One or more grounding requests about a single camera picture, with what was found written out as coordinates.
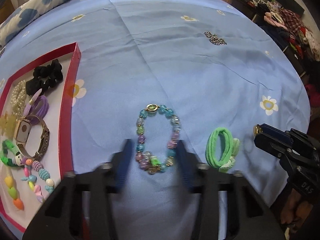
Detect black velvet scrunchie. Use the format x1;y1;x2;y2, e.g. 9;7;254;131
25;59;63;96

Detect white pearl bracelet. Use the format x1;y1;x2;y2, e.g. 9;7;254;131
10;80;27;117

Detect right hand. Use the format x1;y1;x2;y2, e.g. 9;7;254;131
280;189;313;233

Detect gold mesh wristwatch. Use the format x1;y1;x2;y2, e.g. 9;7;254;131
14;115;50;161

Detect heart bead strand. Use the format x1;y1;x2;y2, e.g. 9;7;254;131
4;176;24;210

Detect pile of clothes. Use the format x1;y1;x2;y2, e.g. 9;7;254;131
256;1;319;62

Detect red-rimmed white tray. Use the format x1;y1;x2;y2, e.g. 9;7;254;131
0;42;82;234

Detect blue floral bed sheet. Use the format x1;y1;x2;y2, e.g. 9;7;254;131
1;0;310;239

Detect yellow hair clip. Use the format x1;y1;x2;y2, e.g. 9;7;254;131
0;112;17;139

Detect blue glass bead bracelet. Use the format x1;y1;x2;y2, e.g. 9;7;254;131
134;103;181;176

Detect green hair ties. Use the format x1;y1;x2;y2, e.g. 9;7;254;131
205;126;241;173

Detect colourful bead bracelet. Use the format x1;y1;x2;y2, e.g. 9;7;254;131
20;156;55;203

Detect green snowman bracelet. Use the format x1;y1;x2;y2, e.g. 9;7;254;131
0;139;24;168

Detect purple bow hair tie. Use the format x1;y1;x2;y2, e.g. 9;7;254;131
23;88;50;126

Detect silver chain necklace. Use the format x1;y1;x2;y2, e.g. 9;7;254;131
203;31;228;46

